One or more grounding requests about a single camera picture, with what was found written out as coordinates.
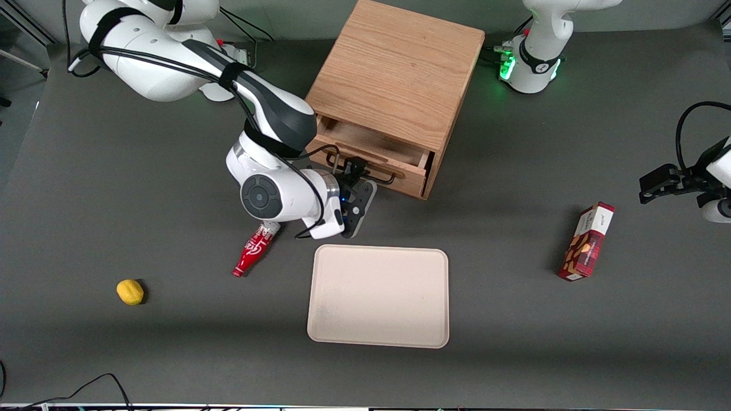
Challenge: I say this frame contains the oak wooden drawer cabinet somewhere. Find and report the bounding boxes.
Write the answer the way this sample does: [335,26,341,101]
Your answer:
[304,0,486,200]

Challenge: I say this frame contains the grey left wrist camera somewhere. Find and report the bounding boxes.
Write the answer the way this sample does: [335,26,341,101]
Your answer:
[701,197,731,224]

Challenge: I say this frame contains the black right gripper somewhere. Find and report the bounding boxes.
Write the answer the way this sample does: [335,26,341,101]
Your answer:
[333,151,369,229]

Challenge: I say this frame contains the black arm base cables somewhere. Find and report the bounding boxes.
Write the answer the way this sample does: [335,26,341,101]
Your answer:
[220,9,276,69]

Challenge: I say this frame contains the wooden drawer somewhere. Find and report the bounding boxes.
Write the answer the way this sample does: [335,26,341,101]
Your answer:
[306,114,433,199]

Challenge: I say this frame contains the black metal drawer handle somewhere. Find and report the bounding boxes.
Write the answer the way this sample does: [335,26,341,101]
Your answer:
[334,154,398,187]

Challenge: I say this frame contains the black looped cable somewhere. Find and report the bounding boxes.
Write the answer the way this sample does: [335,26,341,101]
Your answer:
[676,101,731,172]

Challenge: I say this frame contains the beige plastic tray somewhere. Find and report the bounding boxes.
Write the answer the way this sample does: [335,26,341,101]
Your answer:
[307,244,450,349]

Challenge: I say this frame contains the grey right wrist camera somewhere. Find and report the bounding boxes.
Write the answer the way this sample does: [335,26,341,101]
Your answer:
[342,182,378,239]

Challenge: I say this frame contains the red cola bottle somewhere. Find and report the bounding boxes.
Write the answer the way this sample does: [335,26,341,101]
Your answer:
[232,220,282,279]

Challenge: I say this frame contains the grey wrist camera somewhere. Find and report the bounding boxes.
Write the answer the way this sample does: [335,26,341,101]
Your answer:
[701,197,731,224]
[342,182,378,239]

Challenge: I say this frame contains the black thin floor cable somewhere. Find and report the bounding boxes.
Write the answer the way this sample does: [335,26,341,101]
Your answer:
[17,373,135,411]

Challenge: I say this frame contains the red cookie box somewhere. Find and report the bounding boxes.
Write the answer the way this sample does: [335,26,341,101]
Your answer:
[557,202,616,282]

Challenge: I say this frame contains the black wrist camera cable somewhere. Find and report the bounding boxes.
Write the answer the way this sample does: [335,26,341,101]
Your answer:
[62,0,343,239]

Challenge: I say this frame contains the yellow lemon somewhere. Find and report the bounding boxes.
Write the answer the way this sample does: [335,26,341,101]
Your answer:
[116,279,145,306]

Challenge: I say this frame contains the arm base connector wires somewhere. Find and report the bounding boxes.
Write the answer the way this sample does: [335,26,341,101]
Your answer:
[483,17,535,66]

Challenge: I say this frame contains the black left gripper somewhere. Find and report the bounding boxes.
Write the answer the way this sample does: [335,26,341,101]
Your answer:
[638,137,730,207]

